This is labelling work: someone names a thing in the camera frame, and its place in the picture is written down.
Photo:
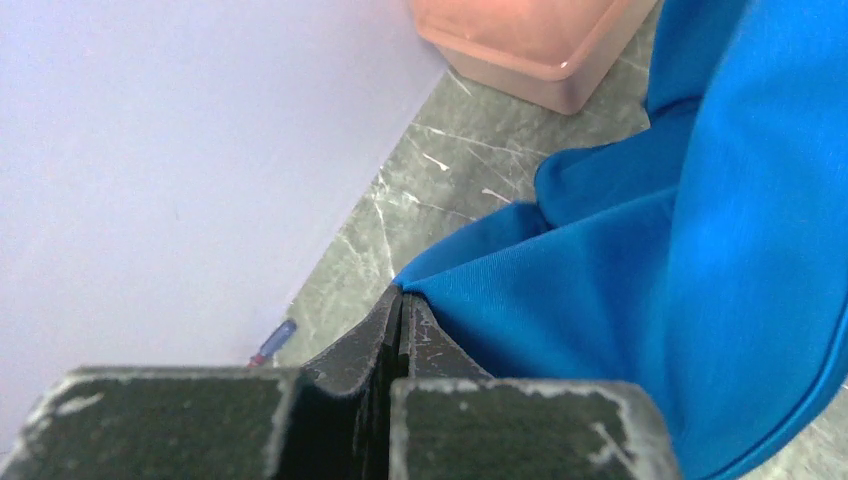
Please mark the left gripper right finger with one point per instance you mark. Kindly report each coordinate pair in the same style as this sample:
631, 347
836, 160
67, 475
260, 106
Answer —
451, 419

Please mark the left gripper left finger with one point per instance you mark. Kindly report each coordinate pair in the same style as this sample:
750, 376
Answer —
327, 419

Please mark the blue cloth napkin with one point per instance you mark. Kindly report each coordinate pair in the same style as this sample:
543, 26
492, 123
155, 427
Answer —
703, 259

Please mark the blue red screwdriver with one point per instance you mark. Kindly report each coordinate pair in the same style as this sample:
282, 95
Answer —
273, 344

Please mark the peach plastic toolbox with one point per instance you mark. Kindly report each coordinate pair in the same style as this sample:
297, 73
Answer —
552, 53

